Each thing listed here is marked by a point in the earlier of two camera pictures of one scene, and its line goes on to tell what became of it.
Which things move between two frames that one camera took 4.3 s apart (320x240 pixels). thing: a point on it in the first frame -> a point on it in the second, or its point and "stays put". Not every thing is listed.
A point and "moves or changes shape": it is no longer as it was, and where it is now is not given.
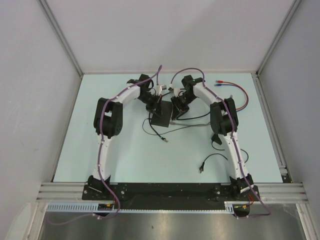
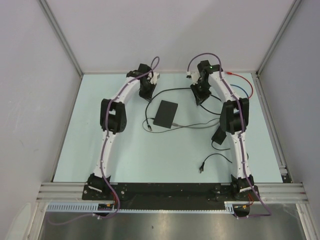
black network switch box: (162, 117) stays put
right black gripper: (176, 111) -> (200, 97)
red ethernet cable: (220, 81) moves or changes shape
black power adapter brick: (215, 138) stays put
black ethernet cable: (193, 117) -> (148, 128)
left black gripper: (154, 106) -> (146, 96)
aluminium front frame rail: (72, 192) stays put
